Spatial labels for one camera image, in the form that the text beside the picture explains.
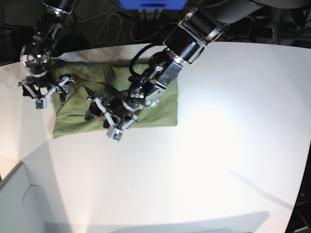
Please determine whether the blue box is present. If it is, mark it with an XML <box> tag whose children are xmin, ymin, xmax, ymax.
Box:
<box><xmin>118</xmin><ymin>0</ymin><xmax>187</xmax><ymax>10</ymax></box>

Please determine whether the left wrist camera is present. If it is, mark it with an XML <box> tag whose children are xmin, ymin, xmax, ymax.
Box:
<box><xmin>106</xmin><ymin>127</ymin><xmax>124</xmax><ymax>141</ymax></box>

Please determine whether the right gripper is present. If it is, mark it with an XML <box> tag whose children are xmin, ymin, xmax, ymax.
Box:
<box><xmin>18</xmin><ymin>72</ymin><xmax>75</xmax><ymax>102</ymax></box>

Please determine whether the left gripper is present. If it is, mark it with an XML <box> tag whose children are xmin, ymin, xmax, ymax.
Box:
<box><xmin>85</xmin><ymin>92</ymin><xmax>138</xmax><ymax>130</ymax></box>

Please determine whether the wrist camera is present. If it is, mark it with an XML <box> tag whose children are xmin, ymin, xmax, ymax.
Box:
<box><xmin>106</xmin><ymin>127</ymin><xmax>124</xmax><ymax>141</ymax></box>
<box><xmin>35</xmin><ymin>98</ymin><xmax>48</xmax><ymax>110</ymax></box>

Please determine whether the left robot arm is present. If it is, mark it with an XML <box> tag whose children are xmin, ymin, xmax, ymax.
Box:
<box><xmin>85</xmin><ymin>0</ymin><xmax>264</xmax><ymax>133</ymax></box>

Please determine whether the grey panel at corner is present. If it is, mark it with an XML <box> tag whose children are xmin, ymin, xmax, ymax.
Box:
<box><xmin>0</xmin><ymin>162</ymin><xmax>48</xmax><ymax>233</ymax></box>

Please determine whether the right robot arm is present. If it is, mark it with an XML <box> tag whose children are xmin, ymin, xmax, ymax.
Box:
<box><xmin>18</xmin><ymin>0</ymin><xmax>78</xmax><ymax>110</ymax></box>

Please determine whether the green T-shirt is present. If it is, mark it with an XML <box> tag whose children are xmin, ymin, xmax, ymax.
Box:
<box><xmin>52</xmin><ymin>62</ymin><xmax>178</xmax><ymax>138</ymax></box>

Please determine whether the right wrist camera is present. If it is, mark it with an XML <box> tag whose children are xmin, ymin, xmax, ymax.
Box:
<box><xmin>35</xmin><ymin>98</ymin><xmax>48</xmax><ymax>110</ymax></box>

